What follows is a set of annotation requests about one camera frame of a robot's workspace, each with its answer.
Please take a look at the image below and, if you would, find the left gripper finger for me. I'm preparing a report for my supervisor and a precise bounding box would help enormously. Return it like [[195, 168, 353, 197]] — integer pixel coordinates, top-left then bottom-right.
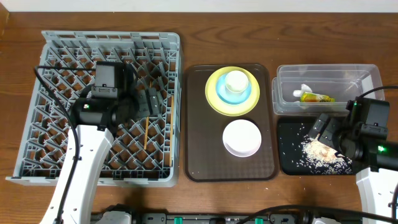
[[136, 90, 150, 118], [147, 88, 162, 116]]

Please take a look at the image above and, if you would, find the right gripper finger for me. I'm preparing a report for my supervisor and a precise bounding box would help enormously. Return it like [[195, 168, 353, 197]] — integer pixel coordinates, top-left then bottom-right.
[[318, 123, 340, 149], [308, 113, 330, 139]]

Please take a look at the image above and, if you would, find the wooden chopstick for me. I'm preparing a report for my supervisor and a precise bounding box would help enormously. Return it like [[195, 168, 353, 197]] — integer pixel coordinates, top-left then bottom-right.
[[144, 81, 152, 150], [169, 96, 174, 167]]

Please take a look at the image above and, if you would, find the green yellow snack wrapper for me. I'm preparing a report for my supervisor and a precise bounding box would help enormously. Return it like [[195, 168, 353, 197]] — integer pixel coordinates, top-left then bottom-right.
[[300, 92, 335, 103]]

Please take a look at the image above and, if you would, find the white tissue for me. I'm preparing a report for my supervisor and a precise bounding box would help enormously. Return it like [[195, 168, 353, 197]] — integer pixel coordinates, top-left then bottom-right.
[[293, 84, 312, 98]]

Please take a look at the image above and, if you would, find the light blue bowl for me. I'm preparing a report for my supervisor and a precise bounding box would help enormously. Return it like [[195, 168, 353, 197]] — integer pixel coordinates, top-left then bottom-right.
[[216, 72, 251, 105]]

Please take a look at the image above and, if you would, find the white bowl with food residue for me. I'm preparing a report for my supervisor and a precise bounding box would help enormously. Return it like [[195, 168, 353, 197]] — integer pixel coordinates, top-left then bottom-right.
[[222, 119, 262, 157]]

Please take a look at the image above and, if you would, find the cream white cup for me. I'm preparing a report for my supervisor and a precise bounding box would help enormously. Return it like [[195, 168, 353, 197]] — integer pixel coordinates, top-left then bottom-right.
[[225, 70, 249, 93]]

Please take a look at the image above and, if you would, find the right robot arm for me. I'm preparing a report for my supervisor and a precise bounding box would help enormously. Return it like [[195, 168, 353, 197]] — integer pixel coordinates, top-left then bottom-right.
[[308, 112, 397, 222]]

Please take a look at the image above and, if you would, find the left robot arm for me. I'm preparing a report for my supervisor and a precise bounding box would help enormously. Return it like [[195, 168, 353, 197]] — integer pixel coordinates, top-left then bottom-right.
[[41, 86, 162, 223]]

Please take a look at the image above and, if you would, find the spilled rice food pile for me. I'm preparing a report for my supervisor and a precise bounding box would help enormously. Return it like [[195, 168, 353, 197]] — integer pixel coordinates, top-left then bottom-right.
[[281, 123, 354, 175]]

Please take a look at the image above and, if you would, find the black tray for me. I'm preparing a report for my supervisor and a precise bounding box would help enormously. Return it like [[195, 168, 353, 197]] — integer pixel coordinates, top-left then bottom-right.
[[276, 116, 358, 176]]

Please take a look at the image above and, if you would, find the grey plastic dish rack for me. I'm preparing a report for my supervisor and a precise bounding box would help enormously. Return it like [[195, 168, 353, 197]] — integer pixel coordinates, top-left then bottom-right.
[[9, 30, 183, 187]]

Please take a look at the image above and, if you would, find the clear plastic bin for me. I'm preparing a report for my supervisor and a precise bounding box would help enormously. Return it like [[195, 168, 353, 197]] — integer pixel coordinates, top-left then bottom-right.
[[272, 64, 382, 116]]

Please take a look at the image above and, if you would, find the brown serving tray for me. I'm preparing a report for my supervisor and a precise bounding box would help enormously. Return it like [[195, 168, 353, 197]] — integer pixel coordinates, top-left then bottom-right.
[[183, 64, 279, 182]]

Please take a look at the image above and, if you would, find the yellow plate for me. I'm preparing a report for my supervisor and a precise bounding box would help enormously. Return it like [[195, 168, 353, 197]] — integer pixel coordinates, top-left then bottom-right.
[[205, 66, 260, 116]]

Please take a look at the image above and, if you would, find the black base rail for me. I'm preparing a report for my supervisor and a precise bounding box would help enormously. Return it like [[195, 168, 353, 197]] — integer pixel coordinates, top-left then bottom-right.
[[91, 204, 361, 224]]

